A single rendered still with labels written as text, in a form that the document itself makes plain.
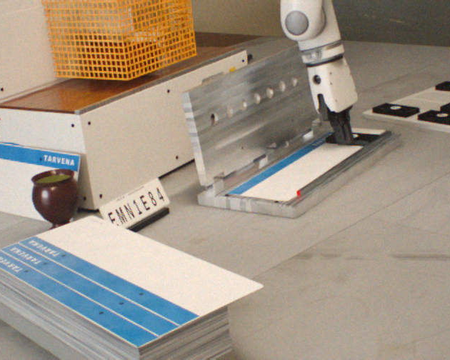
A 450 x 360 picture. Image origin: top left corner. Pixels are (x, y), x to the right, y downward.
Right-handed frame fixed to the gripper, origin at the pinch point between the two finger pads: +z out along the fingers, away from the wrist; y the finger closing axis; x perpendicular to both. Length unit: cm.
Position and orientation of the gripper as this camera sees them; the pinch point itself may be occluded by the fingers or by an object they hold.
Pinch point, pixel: (343, 133)
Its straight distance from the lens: 183.1
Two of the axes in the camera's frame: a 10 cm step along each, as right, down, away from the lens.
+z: 2.7, 9.4, 2.0
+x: -7.8, 1.0, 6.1
